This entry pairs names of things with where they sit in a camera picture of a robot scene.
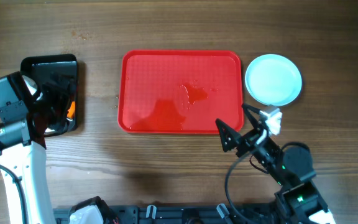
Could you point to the orange sponge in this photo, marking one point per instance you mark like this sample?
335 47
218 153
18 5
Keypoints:
71 111

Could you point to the light blue plate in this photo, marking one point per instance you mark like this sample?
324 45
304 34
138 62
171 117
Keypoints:
273 79

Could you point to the black rectangular water tray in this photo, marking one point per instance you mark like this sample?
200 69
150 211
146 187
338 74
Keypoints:
40 67

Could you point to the red plastic tray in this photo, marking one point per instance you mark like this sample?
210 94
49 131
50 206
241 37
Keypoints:
180 91

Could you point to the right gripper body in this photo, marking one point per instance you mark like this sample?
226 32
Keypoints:
268 149

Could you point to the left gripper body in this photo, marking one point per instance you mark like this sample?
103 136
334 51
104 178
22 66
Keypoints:
58 101

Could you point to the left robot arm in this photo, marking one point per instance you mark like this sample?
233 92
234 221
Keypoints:
25 117

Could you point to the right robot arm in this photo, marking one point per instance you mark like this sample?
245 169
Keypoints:
290 165

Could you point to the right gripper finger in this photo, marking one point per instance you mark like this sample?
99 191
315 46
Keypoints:
229 137
248 109

